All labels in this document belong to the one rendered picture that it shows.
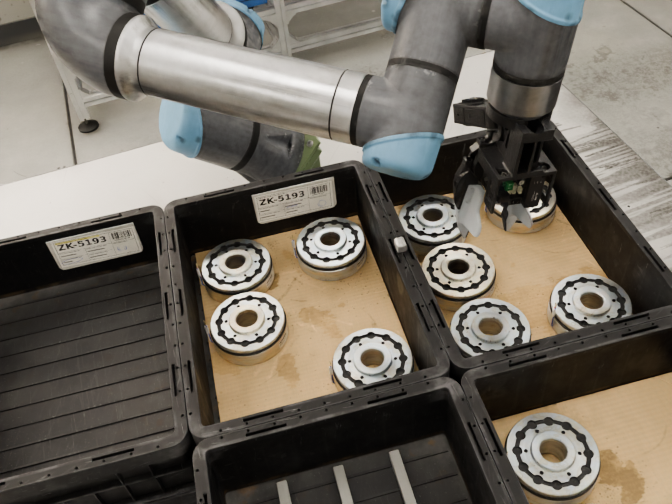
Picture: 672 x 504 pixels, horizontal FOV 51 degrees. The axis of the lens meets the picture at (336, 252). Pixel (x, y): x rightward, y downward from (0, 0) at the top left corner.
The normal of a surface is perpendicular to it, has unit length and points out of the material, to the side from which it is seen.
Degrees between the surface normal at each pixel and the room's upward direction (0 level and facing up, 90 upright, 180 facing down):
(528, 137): 90
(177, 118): 56
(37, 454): 0
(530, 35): 87
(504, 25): 76
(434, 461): 0
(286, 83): 36
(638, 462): 0
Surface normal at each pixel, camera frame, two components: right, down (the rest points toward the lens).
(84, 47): -0.28, 0.26
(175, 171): -0.08, -0.68
